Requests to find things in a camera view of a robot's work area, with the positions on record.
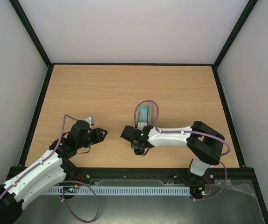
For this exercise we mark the grey leather glasses case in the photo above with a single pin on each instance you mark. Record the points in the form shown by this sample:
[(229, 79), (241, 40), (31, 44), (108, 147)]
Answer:
[(150, 111)]

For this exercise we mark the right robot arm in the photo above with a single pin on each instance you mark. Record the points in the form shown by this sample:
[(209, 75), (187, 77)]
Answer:
[(205, 143)]

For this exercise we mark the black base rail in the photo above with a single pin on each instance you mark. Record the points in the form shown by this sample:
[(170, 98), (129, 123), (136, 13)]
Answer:
[(177, 175)]

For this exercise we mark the light blue slotted cable duct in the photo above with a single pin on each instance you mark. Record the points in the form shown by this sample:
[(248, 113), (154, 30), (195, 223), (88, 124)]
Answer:
[(118, 191)]

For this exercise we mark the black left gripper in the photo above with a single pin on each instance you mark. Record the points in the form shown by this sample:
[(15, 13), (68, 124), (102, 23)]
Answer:
[(99, 134)]

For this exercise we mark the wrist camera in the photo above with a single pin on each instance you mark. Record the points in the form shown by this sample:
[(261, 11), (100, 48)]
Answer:
[(90, 119), (141, 125)]

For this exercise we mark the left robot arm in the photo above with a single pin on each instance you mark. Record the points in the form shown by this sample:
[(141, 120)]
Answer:
[(52, 168)]

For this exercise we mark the black sunglasses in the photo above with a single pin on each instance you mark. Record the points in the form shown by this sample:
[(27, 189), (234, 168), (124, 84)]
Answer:
[(139, 151)]

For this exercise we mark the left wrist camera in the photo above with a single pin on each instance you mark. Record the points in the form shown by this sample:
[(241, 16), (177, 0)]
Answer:
[(90, 119)]

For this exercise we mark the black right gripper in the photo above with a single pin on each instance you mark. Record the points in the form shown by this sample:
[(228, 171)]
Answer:
[(140, 144)]

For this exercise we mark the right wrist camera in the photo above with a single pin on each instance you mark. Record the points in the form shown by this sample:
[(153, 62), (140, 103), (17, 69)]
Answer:
[(141, 125)]

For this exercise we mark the blue cleaning cloth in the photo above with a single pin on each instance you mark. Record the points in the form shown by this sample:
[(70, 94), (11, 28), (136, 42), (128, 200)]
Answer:
[(143, 114)]

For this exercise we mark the metal front tray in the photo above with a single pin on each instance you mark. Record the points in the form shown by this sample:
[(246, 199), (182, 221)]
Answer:
[(235, 204)]

